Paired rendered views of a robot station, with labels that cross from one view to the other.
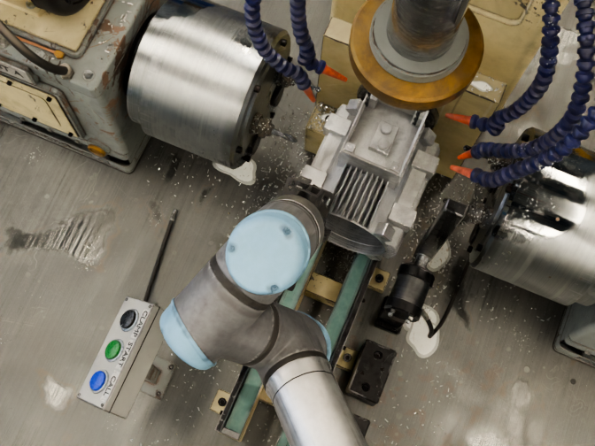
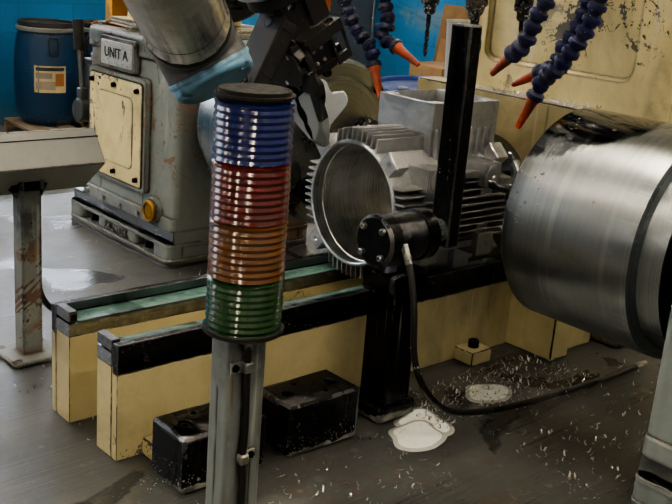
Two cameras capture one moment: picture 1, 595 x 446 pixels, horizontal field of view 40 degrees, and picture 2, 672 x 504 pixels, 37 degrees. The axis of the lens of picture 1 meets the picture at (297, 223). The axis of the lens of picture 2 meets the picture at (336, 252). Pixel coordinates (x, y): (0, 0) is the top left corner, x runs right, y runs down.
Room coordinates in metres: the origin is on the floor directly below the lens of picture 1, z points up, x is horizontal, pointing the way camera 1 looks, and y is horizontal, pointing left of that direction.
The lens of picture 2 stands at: (-0.69, -0.67, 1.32)
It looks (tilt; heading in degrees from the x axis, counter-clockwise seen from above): 17 degrees down; 30
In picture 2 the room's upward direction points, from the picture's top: 5 degrees clockwise
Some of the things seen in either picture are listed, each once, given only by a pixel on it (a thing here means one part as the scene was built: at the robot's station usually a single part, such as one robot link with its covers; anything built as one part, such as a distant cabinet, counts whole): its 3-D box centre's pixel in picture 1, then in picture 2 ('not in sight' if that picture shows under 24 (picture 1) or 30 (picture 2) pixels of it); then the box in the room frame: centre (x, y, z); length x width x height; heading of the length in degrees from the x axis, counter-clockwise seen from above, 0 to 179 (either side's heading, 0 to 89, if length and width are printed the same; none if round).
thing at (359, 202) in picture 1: (366, 180); (407, 195); (0.47, -0.11, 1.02); 0.20 x 0.19 x 0.19; 161
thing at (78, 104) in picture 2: not in sight; (99, 75); (0.65, 0.61, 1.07); 0.08 x 0.07 x 0.20; 162
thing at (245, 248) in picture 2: not in sight; (247, 245); (-0.08, -0.25, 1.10); 0.06 x 0.06 x 0.04
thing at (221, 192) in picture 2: not in sight; (250, 188); (-0.08, -0.25, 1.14); 0.06 x 0.06 x 0.04
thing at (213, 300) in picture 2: not in sight; (244, 301); (-0.08, -0.25, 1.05); 0.06 x 0.06 x 0.04
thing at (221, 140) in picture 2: not in sight; (253, 129); (-0.08, -0.25, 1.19); 0.06 x 0.06 x 0.04
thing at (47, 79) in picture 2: not in sight; (120, 85); (4.08, 3.73, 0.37); 1.20 x 0.80 x 0.74; 159
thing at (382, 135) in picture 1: (382, 139); (436, 123); (0.51, -0.12, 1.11); 0.12 x 0.11 x 0.07; 161
